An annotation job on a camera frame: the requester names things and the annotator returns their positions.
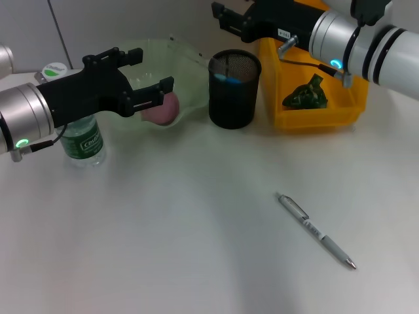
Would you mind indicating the black mesh pen holder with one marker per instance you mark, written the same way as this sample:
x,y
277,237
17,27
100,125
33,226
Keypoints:
x,y
234,104

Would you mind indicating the silver grey pen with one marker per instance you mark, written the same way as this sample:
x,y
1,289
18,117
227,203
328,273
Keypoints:
x,y
314,230

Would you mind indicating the green glass fruit plate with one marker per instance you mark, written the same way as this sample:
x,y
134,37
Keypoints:
x,y
183,81

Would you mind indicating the pink peach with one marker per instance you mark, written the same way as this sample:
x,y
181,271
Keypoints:
x,y
163,109

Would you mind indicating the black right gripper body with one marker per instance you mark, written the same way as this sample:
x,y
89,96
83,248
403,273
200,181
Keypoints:
x,y
278,19

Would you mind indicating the green plastic wrapper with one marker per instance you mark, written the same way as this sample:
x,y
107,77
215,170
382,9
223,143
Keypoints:
x,y
304,98

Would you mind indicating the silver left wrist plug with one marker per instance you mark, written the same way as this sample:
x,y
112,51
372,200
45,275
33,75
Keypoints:
x,y
41,77

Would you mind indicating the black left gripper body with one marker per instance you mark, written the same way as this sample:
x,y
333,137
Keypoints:
x,y
85,90

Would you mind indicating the yellow plastic bin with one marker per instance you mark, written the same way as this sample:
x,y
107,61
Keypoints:
x,y
314,117

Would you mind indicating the blue scissors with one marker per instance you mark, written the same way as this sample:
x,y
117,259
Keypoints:
x,y
226,78

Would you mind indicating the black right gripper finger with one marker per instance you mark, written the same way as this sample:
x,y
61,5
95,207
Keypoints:
x,y
229,19

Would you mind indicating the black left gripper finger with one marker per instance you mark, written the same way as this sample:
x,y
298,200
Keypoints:
x,y
150,95
132,56

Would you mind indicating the clear green-label water bottle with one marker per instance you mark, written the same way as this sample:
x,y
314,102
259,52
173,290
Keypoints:
x,y
82,144

